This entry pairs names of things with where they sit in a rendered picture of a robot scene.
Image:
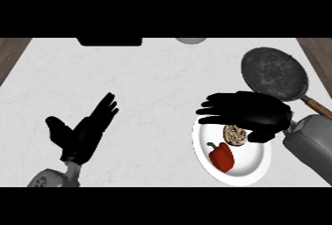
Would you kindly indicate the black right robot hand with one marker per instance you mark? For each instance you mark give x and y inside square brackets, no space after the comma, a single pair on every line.
[254,112]

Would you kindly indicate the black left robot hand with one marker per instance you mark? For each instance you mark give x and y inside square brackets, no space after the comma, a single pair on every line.
[84,132]

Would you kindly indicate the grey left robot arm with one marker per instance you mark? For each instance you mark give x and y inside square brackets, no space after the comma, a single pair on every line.
[57,177]

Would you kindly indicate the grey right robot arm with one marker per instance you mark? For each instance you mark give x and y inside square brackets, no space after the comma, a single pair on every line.
[311,146]

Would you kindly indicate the dark grey frying pan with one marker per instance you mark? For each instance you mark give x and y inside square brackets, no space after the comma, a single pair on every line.
[274,74]

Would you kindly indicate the white round plate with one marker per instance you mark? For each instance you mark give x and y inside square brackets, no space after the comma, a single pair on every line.
[246,164]

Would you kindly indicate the red bell pepper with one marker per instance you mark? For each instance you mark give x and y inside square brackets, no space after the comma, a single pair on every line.
[221,157]

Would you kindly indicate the grey round object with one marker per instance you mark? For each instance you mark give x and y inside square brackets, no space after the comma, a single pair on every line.
[190,40]

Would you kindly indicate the black appliance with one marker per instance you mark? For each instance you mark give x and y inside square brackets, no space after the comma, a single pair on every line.
[109,41]

